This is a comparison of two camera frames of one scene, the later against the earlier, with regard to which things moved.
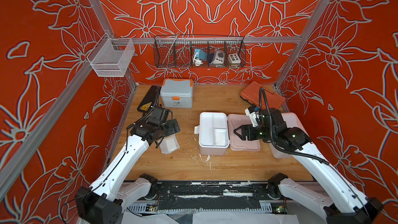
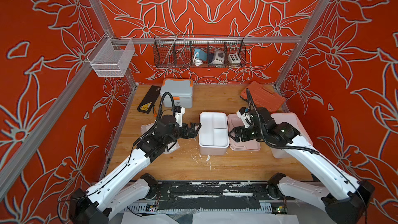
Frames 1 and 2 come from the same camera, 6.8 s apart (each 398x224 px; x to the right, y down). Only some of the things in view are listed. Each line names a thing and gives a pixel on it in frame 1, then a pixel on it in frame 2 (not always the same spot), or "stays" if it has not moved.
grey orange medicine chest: x=177 y=93 stays
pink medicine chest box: x=216 y=134 stays
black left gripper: x=172 y=129 → x=188 y=135
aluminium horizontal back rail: x=208 y=40 stays
